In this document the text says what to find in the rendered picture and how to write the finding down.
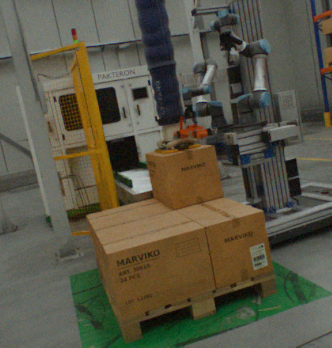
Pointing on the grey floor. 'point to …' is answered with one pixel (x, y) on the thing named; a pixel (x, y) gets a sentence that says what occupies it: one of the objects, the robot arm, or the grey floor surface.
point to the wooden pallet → (199, 306)
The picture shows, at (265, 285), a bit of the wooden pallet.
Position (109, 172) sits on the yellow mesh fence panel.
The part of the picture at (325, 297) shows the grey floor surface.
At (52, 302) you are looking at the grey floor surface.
